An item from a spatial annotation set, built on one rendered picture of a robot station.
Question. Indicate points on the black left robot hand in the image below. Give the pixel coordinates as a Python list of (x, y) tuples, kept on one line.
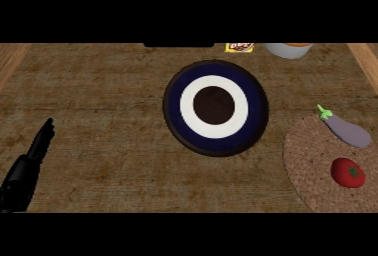
[(23, 170)]

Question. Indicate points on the blue and white ringed plate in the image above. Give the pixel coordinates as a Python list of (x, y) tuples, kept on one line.
[(217, 107)]

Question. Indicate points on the round brown woven placemat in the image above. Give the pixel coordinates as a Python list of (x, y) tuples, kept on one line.
[(315, 173)]

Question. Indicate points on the red tomato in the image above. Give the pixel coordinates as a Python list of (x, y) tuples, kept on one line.
[(348, 172)]

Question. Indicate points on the yellow printed box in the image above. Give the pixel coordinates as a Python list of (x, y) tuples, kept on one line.
[(240, 47)]

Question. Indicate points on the grey cup with orange content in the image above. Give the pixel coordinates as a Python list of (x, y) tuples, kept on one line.
[(289, 50)]

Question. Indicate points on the purple eggplant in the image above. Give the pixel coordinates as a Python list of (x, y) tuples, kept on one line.
[(349, 131)]

